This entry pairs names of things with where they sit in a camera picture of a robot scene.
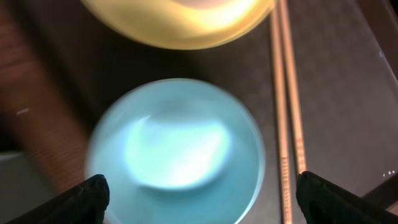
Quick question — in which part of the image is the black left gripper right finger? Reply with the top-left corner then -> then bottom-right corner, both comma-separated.
295,171 -> 397,224

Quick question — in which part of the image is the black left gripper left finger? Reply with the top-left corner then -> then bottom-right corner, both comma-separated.
7,174 -> 109,224

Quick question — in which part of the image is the blue bowl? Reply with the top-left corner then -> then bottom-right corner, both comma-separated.
85,78 -> 266,223

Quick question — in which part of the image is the lower wooden chopstick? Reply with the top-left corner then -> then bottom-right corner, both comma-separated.
278,0 -> 307,174

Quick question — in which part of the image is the wooden chopstick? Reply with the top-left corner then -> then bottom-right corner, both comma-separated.
270,5 -> 293,224
278,0 -> 307,174

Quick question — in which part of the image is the dark brown serving tray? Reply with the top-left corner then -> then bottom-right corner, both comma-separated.
17,0 -> 397,223

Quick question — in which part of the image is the upper wooden chopstick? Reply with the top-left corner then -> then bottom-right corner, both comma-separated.
270,5 -> 293,224

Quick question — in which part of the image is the yellow plate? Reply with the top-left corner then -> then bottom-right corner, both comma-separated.
82,0 -> 276,50

